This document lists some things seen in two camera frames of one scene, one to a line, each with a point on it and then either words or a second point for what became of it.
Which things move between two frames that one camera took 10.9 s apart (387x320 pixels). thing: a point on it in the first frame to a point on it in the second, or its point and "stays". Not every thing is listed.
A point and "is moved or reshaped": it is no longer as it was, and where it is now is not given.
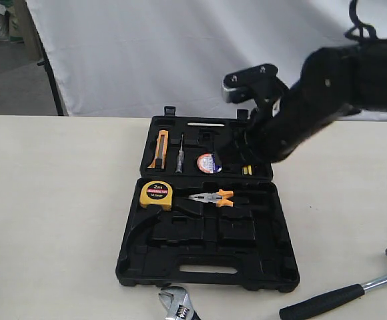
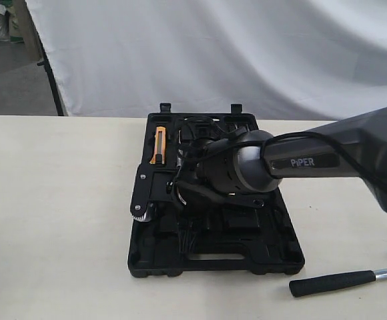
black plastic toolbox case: [198, 220] is moved or reshaped
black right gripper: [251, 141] to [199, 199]
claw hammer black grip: [334, 297] to [309, 285]
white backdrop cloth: [133, 58] stays
